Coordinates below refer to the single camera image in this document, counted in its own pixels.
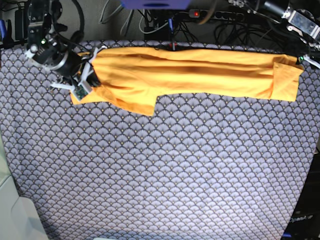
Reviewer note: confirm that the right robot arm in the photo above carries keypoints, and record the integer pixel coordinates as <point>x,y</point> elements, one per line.
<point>47,48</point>

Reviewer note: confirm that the red black table clamp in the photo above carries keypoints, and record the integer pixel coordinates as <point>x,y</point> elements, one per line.
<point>173,46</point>

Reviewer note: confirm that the yellow T-shirt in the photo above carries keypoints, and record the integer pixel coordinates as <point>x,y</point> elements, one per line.
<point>132,78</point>

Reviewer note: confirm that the white plastic bin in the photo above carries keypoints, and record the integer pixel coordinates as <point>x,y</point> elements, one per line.
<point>19,219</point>

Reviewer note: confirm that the black power strip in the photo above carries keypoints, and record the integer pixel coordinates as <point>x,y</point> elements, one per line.
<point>218,15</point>

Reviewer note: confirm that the blue fan-pattern tablecloth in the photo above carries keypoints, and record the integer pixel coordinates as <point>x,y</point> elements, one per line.
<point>203,167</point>

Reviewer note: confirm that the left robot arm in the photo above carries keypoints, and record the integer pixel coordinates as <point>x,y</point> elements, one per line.
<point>295,24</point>

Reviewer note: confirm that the black OpenArm base box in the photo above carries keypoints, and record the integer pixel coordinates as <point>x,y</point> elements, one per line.
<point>304,223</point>

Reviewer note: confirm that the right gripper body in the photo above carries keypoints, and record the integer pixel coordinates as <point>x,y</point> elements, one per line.
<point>66,64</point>

